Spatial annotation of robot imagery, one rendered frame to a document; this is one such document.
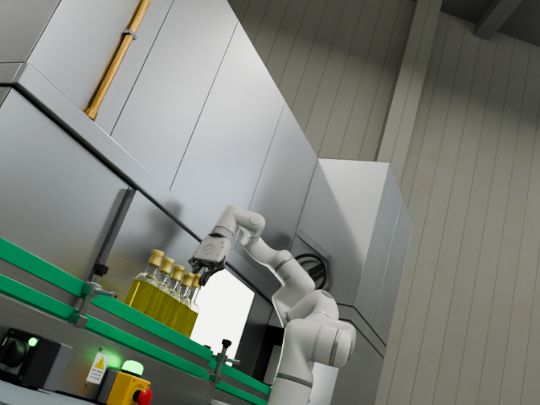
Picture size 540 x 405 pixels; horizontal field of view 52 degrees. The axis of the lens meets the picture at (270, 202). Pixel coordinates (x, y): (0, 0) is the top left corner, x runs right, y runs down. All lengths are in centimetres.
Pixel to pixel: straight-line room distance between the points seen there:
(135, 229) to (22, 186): 39
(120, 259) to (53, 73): 54
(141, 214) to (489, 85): 616
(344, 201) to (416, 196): 366
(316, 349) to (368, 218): 131
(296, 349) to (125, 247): 59
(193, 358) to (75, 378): 45
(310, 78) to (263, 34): 78
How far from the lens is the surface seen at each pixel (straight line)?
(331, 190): 277
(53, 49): 151
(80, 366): 124
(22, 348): 104
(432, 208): 637
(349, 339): 143
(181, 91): 188
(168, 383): 149
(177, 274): 166
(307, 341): 142
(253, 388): 218
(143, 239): 173
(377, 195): 269
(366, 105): 663
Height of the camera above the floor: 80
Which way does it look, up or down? 22 degrees up
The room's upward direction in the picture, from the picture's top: 18 degrees clockwise
